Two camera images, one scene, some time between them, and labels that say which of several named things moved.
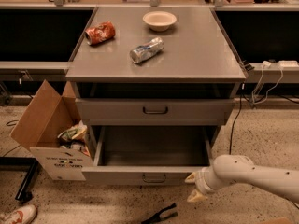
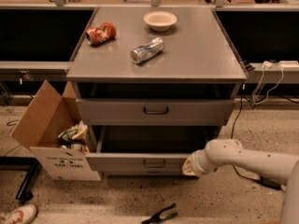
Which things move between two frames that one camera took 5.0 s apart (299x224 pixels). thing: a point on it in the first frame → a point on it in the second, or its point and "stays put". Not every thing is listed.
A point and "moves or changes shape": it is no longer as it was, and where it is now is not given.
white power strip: [288, 63] stays put
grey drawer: [148, 155] moves or changes shape
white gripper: [201, 180] → [195, 163]
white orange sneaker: [25, 215] stays put
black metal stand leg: [21, 163] stays put
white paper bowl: [160, 21] stays put
